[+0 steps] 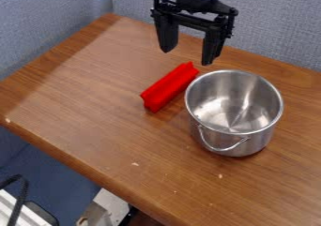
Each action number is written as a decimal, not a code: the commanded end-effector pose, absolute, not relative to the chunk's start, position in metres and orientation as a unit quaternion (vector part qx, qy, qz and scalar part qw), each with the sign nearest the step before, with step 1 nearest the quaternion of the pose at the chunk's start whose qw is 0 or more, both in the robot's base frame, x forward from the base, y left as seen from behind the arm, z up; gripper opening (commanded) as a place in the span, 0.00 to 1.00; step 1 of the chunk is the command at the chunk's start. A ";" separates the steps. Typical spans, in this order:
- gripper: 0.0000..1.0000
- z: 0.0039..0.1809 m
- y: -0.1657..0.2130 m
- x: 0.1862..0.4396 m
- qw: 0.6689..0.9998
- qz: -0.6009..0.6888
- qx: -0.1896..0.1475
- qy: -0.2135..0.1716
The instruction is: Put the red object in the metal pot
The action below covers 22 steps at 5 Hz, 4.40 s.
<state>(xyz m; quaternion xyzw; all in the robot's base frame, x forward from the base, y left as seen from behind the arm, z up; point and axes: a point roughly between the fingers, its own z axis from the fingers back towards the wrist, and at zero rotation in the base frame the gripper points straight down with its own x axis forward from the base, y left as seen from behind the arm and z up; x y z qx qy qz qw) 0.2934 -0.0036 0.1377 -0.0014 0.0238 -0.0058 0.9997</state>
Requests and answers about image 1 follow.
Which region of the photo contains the black cable loop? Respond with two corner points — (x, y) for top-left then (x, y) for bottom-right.
(0, 173), (30, 226)

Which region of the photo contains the red plastic block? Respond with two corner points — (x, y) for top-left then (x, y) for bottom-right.
(140, 62), (199, 113)

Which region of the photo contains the white ribbed object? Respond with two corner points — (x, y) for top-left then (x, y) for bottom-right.
(0, 189), (56, 226)

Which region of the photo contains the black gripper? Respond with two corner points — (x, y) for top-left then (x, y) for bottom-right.
(153, 0), (238, 66)

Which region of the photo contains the metal pot with handle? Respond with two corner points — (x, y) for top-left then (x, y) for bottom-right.
(184, 69), (284, 158)

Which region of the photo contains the white box under table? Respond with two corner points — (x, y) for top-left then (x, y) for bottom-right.
(76, 189), (129, 226)

